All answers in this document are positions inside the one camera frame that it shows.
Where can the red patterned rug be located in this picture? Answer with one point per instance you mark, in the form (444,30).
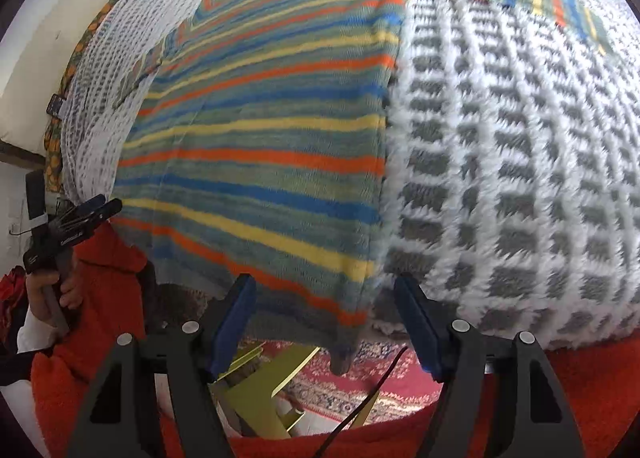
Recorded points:
(345,388)

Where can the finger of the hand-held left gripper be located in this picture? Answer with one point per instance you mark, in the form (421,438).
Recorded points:
(109,210)
(95,204)

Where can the red black bag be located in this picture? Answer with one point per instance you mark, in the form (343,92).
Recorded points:
(11,285)

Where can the fabric label tag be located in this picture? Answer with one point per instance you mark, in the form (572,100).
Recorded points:
(55,105)

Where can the person's left forearm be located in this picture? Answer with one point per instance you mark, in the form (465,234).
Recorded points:
(35,333)

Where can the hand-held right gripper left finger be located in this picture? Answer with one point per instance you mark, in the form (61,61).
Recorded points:
(231,333)

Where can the yellow-green stool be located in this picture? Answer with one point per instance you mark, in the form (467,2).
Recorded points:
(255,388)

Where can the wooden bed frame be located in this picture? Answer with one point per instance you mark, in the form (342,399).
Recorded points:
(20,153)

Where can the red fleece garment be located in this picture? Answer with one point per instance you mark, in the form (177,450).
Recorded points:
(100,278)

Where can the person's left hand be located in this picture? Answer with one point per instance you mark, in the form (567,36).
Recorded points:
(70,290)

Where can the white mattress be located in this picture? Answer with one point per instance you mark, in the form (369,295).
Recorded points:
(35,63)

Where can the striped knit sweater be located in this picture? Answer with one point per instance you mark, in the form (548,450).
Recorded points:
(260,138)

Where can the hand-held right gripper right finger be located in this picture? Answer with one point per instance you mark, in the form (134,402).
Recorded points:
(420,328)

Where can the white grey checkered fluffy blanket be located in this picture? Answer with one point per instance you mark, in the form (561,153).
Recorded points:
(500,163)

